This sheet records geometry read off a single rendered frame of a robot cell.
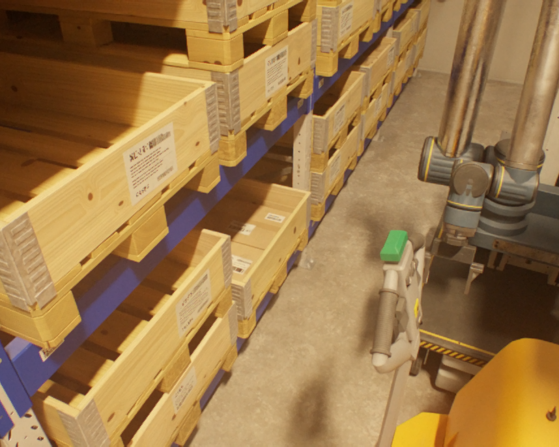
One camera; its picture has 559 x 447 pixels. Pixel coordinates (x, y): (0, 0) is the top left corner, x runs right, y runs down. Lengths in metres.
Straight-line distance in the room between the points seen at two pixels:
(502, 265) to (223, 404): 1.57
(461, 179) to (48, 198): 1.13
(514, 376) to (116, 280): 1.16
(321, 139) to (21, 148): 1.57
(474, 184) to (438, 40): 5.08
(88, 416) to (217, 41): 1.11
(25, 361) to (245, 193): 1.84
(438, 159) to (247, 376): 1.37
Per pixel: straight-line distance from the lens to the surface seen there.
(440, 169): 2.13
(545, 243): 2.31
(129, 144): 1.22
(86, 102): 1.86
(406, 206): 3.75
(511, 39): 6.52
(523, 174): 1.75
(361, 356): 2.64
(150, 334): 1.50
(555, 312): 2.67
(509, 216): 2.24
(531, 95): 1.74
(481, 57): 1.91
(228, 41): 1.58
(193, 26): 1.62
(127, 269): 1.43
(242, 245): 2.49
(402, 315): 1.03
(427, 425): 2.04
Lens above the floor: 2.03
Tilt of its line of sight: 36 degrees down
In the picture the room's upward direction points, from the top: straight up
